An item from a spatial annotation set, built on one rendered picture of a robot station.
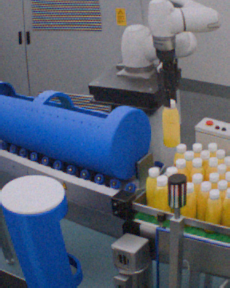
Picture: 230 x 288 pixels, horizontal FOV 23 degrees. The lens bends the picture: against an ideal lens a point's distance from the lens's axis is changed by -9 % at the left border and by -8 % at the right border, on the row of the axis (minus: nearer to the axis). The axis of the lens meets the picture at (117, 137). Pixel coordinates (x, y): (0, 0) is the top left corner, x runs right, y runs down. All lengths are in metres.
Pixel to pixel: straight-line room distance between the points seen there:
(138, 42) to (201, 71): 2.51
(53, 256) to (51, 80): 2.50
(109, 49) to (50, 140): 1.82
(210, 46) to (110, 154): 3.10
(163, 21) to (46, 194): 0.80
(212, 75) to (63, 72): 1.53
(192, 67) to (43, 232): 3.47
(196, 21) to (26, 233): 1.04
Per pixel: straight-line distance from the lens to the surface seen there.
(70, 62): 4.43
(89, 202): 2.52
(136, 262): 2.22
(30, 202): 2.22
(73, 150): 2.42
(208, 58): 5.32
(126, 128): 2.35
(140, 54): 2.97
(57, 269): 2.35
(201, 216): 2.20
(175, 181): 1.84
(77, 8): 4.23
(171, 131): 2.27
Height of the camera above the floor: 2.24
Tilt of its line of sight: 28 degrees down
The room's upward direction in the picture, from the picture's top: 5 degrees counter-clockwise
